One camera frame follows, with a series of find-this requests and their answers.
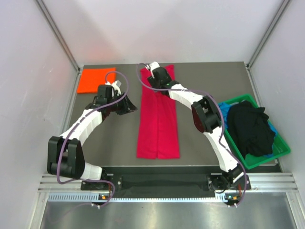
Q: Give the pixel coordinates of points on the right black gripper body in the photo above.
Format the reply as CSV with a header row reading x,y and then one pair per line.
x,y
153,83

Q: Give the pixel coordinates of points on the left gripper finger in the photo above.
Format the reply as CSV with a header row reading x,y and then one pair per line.
x,y
131,107
125,96

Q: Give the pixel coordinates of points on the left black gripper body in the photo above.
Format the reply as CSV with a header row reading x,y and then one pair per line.
x,y
120,108

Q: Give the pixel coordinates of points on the red t shirt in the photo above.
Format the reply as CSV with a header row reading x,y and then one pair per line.
x,y
158,130

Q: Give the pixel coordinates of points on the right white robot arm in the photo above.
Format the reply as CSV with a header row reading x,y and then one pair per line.
x,y
207,118

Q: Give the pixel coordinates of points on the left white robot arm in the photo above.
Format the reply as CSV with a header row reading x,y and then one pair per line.
x,y
65,154

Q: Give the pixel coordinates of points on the folded orange t shirt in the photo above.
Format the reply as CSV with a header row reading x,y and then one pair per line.
x,y
91,78

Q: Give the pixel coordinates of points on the blue t shirt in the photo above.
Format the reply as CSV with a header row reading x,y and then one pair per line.
x,y
224,107

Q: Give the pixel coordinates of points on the black t shirt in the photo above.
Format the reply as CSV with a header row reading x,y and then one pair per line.
x,y
249,128

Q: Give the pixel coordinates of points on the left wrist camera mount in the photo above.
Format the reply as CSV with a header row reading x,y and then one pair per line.
x,y
116,91

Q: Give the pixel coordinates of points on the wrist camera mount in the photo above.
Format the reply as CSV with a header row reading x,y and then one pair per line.
x,y
151,67
116,91

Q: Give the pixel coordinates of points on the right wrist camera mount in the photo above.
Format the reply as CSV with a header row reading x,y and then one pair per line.
x,y
151,67

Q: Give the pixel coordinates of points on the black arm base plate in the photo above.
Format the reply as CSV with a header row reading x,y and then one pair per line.
x,y
169,181

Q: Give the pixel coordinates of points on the left aluminium frame post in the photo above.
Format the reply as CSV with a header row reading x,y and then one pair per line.
x,y
57,33

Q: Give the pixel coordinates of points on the aluminium frame post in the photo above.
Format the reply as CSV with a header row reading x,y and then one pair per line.
x,y
270,28
57,33

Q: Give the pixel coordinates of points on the right aluminium frame post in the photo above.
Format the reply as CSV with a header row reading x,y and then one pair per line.
x,y
270,28

